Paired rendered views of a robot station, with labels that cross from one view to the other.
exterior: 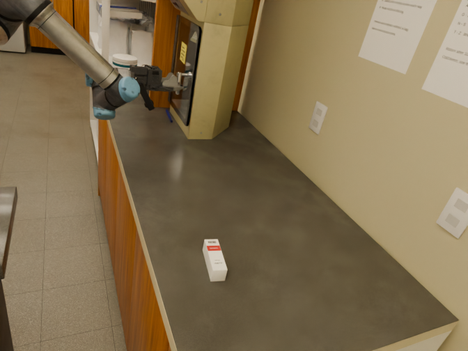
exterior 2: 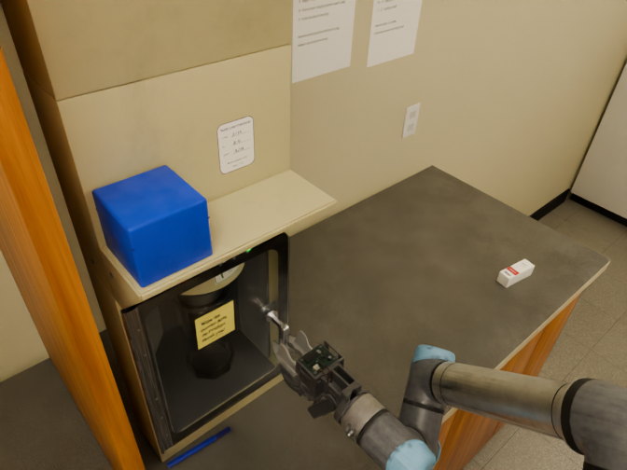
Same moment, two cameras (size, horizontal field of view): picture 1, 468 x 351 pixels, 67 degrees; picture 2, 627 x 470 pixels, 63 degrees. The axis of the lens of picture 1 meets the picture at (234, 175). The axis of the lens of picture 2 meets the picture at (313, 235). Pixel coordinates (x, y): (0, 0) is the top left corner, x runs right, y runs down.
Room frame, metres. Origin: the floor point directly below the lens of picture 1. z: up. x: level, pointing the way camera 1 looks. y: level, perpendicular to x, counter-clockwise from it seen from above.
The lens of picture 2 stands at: (1.50, 0.93, 1.95)
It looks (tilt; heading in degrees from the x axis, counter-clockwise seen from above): 39 degrees down; 256
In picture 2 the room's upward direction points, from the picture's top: 3 degrees clockwise
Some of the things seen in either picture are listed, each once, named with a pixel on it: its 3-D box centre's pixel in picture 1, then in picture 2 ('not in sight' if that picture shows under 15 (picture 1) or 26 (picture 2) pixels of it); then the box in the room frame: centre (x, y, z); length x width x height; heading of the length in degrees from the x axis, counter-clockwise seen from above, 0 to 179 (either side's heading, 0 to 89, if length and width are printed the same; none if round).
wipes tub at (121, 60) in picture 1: (125, 69); not in sight; (1.93, 0.72, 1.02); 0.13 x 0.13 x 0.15
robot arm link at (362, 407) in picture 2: (123, 78); (360, 417); (1.29, 0.49, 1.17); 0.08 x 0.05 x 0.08; 30
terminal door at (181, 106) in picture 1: (182, 69); (223, 345); (1.51, 0.31, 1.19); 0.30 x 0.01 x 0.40; 29
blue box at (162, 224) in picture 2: not in sight; (154, 224); (1.57, 0.41, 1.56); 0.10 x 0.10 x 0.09; 29
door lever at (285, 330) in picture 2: (182, 83); (279, 335); (1.40, 0.29, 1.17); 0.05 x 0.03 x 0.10; 119
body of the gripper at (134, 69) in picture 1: (145, 78); (329, 382); (1.33, 0.41, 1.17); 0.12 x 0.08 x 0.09; 120
